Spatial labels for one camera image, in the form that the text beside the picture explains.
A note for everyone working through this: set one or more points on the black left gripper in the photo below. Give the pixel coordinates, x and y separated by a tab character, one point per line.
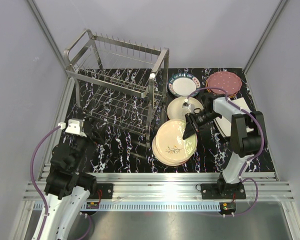
98	139

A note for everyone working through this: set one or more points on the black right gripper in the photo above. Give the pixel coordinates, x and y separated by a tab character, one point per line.
191	128

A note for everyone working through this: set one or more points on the white round plate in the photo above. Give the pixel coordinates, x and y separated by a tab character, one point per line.
174	109

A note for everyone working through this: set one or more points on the cream pink round plate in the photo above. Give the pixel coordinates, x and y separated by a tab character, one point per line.
161	158

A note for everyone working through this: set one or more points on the white plate teal rim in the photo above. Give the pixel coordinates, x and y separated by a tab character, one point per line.
183	84

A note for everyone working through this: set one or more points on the pink dotted plate front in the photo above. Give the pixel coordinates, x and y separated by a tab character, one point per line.
207	91

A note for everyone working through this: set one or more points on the pink dotted plate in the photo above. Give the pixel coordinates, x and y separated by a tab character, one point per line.
207	91
225	80

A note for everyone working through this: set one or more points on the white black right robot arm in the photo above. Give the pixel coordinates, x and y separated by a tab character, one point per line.
247	141

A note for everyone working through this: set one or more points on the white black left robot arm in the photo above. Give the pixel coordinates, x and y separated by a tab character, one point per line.
66	189

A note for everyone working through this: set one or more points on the stainless steel dish rack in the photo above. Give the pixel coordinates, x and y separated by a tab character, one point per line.
117	82

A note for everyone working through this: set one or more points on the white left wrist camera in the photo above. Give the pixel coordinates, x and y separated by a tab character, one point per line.
74	127

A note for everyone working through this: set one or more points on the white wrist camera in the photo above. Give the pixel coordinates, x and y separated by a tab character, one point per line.
186	106
74	127

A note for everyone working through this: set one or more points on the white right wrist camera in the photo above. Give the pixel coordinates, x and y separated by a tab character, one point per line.
186	106

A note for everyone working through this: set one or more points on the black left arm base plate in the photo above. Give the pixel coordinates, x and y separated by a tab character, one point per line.
103	190

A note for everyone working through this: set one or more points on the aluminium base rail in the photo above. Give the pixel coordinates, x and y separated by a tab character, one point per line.
178	187

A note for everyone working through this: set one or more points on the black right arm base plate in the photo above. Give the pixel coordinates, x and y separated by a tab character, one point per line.
214	191

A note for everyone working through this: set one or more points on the slotted cable duct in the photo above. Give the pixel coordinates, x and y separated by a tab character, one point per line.
135	206

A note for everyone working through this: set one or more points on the aluminium frame post left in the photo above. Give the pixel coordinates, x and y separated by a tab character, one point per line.
45	30

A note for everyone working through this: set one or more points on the aluminium frame post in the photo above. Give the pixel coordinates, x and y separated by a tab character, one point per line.
45	30
265	34

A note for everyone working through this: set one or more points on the aluminium frame post right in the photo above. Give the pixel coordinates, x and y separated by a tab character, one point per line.
265	34

